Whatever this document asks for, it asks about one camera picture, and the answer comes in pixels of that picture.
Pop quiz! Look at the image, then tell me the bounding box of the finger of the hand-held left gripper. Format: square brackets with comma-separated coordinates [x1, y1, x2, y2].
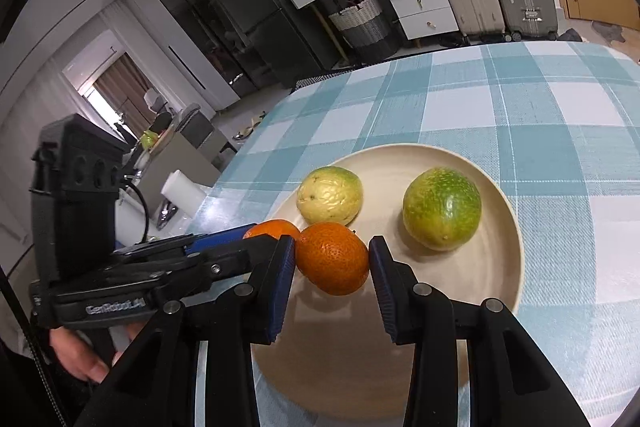
[114, 223, 258, 262]
[107, 237, 273, 304]

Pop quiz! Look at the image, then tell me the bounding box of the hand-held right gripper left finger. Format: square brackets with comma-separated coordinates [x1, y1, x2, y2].
[75, 234, 297, 427]

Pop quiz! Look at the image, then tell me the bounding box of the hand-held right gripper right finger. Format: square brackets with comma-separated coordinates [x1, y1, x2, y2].
[368, 235, 591, 427]

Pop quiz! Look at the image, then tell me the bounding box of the orange mandarin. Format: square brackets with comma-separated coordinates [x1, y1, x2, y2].
[296, 222, 371, 297]
[243, 219, 302, 242]

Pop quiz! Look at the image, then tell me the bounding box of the beige round plate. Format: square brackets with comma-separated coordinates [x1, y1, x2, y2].
[252, 143, 523, 420]

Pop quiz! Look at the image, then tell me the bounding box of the person's left hand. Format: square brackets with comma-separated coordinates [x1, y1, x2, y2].
[49, 322, 147, 384]

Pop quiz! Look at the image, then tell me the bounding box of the green-yellow mango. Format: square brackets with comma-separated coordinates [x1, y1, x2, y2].
[403, 167, 482, 253]

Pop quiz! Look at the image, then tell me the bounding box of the pale yellow guava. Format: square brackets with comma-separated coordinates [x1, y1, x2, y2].
[296, 166, 363, 228]

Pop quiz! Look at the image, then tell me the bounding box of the brown curtain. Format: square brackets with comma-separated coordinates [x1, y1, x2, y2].
[94, 53, 152, 134]

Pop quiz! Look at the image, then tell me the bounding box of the striped floor mat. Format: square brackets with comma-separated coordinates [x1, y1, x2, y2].
[296, 73, 343, 92]

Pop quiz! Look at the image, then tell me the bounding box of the white tall cabinet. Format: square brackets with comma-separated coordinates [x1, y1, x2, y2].
[126, 0, 242, 112]

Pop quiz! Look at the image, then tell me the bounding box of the dark glass cabinet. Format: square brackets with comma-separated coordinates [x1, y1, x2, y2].
[137, 0, 281, 98]

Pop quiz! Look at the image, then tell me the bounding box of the grey refrigerator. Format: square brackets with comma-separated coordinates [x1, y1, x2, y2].
[200, 0, 323, 88]

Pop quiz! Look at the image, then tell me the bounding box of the teal white checked tablecloth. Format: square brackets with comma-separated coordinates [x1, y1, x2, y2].
[190, 41, 640, 427]

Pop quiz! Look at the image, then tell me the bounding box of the grey white woven basket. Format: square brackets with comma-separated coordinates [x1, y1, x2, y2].
[328, 0, 397, 50]

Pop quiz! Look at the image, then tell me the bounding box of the black cable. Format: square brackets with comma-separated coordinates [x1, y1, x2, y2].
[122, 181, 151, 244]
[0, 263, 69, 427]

